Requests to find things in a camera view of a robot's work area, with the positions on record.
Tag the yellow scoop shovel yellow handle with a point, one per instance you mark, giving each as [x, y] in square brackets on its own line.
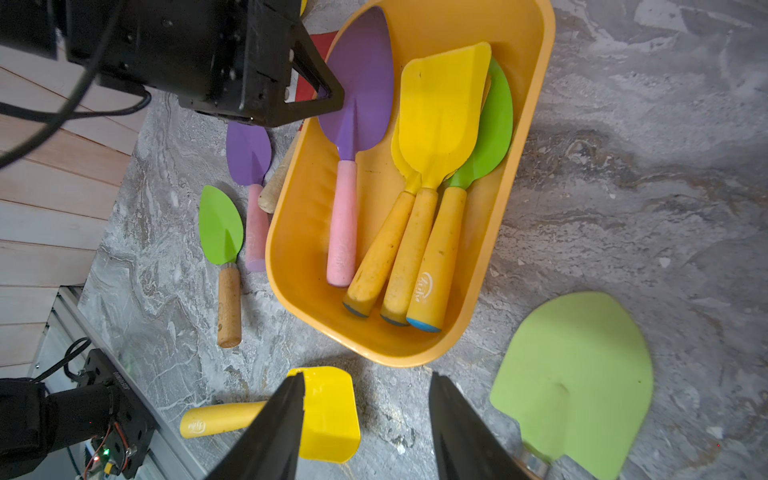
[374, 270]

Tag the green pointed shovel yellow handle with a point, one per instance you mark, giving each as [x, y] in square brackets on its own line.
[428, 304]

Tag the green shovel wooden handle left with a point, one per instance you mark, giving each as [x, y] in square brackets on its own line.
[222, 235]

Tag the purple shovel pink handle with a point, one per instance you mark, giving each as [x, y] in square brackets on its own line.
[362, 61]
[249, 155]

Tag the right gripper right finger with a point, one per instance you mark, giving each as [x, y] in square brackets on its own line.
[463, 445]

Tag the aluminium front rail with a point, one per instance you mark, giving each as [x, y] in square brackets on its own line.
[68, 329]

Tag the yellow plastic storage box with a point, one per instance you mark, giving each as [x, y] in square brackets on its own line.
[522, 37]

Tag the yellow square shovel yellow handle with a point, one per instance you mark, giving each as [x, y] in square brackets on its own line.
[440, 105]

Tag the light green shovel wooden handle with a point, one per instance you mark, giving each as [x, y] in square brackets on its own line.
[578, 379]

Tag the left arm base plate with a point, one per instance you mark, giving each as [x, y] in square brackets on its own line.
[126, 425]

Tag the large yellow plastic scoop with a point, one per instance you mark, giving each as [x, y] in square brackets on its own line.
[330, 432]

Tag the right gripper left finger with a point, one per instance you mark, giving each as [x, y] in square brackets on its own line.
[269, 448]

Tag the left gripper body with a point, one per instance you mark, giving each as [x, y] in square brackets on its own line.
[247, 61]

